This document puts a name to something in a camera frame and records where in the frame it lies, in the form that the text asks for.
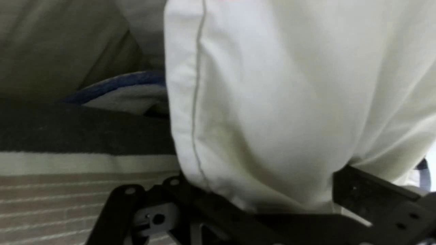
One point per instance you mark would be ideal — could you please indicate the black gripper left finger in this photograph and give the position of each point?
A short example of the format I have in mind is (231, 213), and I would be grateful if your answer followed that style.
(134, 216)

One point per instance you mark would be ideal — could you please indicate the blue plaid duvet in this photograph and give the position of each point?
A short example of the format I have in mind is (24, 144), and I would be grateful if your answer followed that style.
(136, 93)

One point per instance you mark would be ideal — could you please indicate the white pillow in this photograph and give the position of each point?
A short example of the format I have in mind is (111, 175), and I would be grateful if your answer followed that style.
(269, 99)

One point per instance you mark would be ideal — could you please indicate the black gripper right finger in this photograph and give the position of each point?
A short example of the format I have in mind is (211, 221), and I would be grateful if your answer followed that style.
(396, 214)

